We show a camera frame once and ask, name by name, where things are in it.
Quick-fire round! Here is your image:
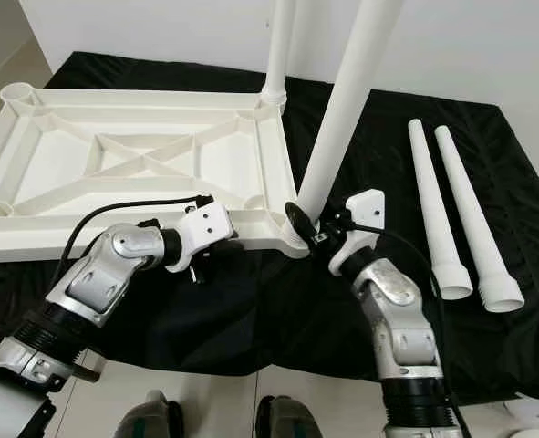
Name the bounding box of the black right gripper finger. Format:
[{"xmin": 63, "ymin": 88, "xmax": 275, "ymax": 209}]
[{"xmin": 285, "ymin": 201, "xmax": 321, "ymax": 244}]

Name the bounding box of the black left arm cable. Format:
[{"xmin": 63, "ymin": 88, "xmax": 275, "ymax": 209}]
[{"xmin": 64, "ymin": 194, "xmax": 206, "ymax": 275}]

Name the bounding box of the grey robot foot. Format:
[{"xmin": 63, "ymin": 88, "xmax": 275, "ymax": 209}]
[
  {"xmin": 119, "ymin": 391, "xmax": 179, "ymax": 438},
  {"xmin": 255, "ymin": 395, "xmax": 325, "ymax": 438}
]

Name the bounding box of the black table cloth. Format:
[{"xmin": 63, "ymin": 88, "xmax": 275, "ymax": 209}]
[{"xmin": 0, "ymin": 50, "xmax": 539, "ymax": 402}]

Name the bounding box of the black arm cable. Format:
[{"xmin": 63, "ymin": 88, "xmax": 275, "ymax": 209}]
[
  {"xmin": 64, "ymin": 194, "xmax": 206, "ymax": 275},
  {"xmin": 351, "ymin": 224, "xmax": 466, "ymax": 438}
]

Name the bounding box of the white plastic children table top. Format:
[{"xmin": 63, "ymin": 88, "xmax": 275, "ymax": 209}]
[{"xmin": 0, "ymin": 80, "xmax": 316, "ymax": 266}]

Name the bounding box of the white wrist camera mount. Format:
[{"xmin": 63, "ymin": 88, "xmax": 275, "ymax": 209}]
[
  {"xmin": 333, "ymin": 189, "xmax": 389, "ymax": 275},
  {"xmin": 173, "ymin": 201, "xmax": 235, "ymax": 273}
]

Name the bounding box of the grey right robot foot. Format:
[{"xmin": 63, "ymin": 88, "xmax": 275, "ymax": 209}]
[{"xmin": 255, "ymin": 395, "xmax": 325, "ymax": 438}]

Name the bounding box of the dark metal table leg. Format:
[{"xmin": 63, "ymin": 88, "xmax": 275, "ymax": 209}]
[{"xmin": 73, "ymin": 351, "xmax": 108, "ymax": 380}]

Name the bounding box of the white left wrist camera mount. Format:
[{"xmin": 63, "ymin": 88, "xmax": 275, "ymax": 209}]
[{"xmin": 173, "ymin": 201, "xmax": 235, "ymax": 273}]

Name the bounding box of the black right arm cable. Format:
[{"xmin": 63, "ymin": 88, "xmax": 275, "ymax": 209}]
[{"xmin": 351, "ymin": 224, "xmax": 466, "ymax": 438}]

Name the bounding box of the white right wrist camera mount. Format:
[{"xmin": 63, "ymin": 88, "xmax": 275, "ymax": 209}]
[{"xmin": 333, "ymin": 189, "xmax": 389, "ymax": 275}]

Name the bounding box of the grey left robot foot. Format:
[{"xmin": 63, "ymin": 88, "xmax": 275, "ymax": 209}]
[{"xmin": 119, "ymin": 391, "xmax": 179, "ymax": 438}]

